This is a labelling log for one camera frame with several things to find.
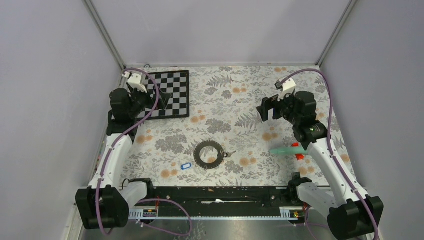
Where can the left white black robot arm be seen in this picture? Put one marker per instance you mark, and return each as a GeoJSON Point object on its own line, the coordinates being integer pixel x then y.
{"type": "Point", "coordinates": [102, 205]}

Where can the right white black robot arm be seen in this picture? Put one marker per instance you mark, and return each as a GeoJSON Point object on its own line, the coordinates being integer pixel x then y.
{"type": "Point", "coordinates": [349, 210]}

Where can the slotted cable duct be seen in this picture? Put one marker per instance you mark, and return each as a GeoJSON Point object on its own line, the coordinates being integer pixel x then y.
{"type": "Point", "coordinates": [216, 213]}

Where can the floral table mat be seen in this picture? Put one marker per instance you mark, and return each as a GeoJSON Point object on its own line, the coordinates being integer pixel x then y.
{"type": "Point", "coordinates": [223, 102]}

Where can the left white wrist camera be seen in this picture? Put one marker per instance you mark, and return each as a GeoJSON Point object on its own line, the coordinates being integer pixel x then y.
{"type": "Point", "coordinates": [135, 81]}

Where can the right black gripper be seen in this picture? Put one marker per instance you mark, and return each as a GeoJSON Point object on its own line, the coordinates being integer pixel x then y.
{"type": "Point", "coordinates": [271, 103]}

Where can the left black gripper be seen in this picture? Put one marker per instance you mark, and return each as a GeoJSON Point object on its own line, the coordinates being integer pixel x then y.
{"type": "Point", "coordinates": [163, 100]}

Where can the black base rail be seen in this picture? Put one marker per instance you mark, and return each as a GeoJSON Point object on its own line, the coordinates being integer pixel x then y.
{"type": "Point", "coordinates": [186, 198]}

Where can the teal cylindrical tool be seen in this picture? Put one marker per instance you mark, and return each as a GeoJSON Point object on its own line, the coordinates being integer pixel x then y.
{"type": "Point", "coordinates": [287, 151]}

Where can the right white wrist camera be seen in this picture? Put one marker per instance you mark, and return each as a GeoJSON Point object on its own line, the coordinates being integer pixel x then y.
{"type": "Point", "coordinates": [286, 86]}

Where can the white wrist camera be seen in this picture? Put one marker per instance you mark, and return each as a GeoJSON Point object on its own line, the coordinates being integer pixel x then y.
{"type": "Point", "coordinates": [135, 81]}
{"type": "Point", "coordinates": [286, 86]}

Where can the black white checkerboard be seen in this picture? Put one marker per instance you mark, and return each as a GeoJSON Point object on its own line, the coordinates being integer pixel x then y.
{"type": "Point", "coordinates": [174, 97]}

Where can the orange plastic piece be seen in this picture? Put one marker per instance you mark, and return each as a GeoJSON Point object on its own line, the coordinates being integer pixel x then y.
{"type": "Point", "coordinates": [299, 156]}

